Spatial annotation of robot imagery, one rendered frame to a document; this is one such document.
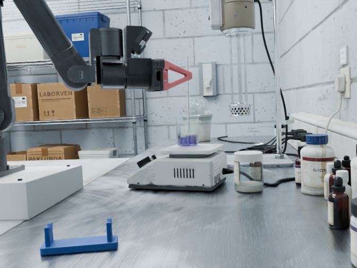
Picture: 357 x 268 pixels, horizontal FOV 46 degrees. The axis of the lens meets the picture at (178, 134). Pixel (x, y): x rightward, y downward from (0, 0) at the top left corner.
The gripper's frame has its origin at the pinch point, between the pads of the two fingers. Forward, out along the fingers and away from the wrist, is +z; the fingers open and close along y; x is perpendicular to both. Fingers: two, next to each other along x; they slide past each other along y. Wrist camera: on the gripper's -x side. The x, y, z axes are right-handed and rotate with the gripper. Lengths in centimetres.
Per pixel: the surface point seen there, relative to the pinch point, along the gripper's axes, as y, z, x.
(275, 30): 18.2, 32.5, -14.0
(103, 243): -37, -24, 24
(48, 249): -36, -31, 25
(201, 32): 219, 80, -47
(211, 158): -10.4, 1.4, 17.8
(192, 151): -8.6, -2.2, 16.4
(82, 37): 221, -10, -42
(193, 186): -8.7, -2.0, 23.7
